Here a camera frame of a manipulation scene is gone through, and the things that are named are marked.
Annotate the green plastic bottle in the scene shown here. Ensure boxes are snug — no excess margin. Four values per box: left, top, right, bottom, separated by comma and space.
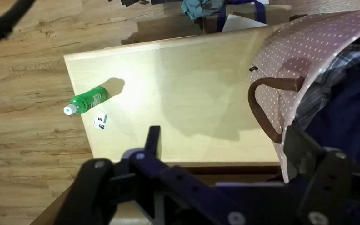
62, 84, 110, 118

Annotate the white paper sheet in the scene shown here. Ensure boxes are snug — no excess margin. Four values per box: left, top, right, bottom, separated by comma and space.
222, 14, 269, 34

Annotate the brown box with blue straps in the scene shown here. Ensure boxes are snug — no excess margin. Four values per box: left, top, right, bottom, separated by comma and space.
200, 2, 294, 36

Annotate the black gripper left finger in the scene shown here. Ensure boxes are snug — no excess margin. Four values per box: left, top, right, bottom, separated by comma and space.
54, 124, 248, 225

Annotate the black cloth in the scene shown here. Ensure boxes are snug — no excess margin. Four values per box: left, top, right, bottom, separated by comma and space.
303, 49, 360, 168

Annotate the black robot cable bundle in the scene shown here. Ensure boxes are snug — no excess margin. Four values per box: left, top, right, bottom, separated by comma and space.
0, 0, 38, 58

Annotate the teal cloth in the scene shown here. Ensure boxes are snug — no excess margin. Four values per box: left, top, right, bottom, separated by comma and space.
182, 0, 228, 23

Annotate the pink dotted laundry bag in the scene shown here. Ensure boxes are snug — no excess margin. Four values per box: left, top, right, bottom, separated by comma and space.
247, 9, 360, 186

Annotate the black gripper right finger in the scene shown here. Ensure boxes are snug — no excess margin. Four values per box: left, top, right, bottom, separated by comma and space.
283, 124, 360, 225

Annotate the white number tag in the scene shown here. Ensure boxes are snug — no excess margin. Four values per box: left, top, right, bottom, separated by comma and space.
93, 114, 110, 132

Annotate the blue plaid cloth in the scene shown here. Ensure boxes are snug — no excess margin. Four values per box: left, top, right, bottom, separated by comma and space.
294, 43, 360, 127

